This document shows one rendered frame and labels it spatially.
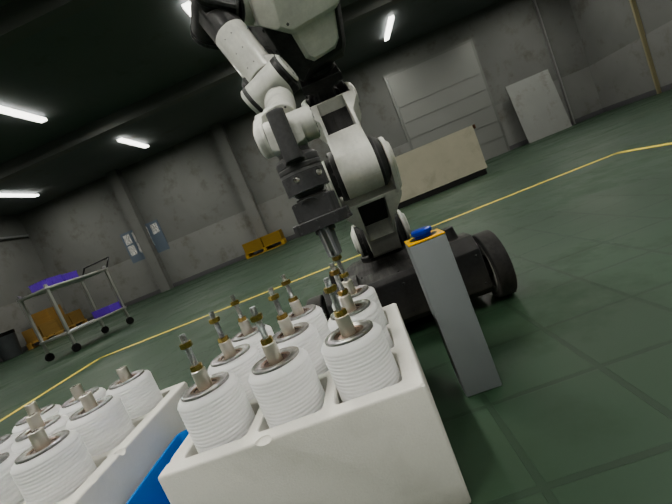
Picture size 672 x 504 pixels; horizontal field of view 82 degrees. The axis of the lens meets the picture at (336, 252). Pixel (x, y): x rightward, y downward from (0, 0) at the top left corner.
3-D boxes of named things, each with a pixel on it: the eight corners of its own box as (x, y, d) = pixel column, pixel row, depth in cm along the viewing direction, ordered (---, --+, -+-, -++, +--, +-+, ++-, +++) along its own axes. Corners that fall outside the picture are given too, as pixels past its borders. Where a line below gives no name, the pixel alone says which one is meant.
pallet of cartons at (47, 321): (62, 333, 1128) (49, 308, 1119) (96, 320, 1118) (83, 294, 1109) (20, 353, 982) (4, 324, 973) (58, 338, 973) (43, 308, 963)
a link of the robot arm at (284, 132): (284, 181, 82) (263, 130, 81) (331, 161, 81) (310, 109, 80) (274, 178, 71) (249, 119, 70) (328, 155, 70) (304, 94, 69)
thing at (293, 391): (331, 436, 67) (290, 342, 65) (362, 455, 59) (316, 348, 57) (283, 473, 62) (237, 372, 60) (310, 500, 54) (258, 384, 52)
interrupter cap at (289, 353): (288, 347, 63) (286, 343, 63) (308, 352, 57) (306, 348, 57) (246, 372, 60) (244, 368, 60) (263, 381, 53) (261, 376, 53)
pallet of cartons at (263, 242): (289, 240, 1120) (284, 227, 1116) (284, 244, 1035) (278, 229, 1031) (252, 255, 1131) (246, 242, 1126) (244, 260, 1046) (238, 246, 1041)
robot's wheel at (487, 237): (484, 289, 126) (463, 232, 124) (499, 284, 125) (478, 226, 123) (508, 306, 106) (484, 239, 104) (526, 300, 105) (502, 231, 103)
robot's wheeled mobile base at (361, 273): (341, 301, 176) (313, 232, 172) (451, 258, 171) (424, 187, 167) (335, 358, 112) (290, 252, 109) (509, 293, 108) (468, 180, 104)
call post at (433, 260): (457, 380, 81) (404, 242, 78) (490, 369, 80) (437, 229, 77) (467, 398, 74) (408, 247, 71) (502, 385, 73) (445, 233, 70)
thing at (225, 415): (285, 490, 58) (235, 383, 56) (223, 525, 56) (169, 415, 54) (278, 456, 67) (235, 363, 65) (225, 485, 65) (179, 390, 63)
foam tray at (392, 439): (270, 426, 94) (240, 360, 92) (423, 372, 90) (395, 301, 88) (210, 586, 55) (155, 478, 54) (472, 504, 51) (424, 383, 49)
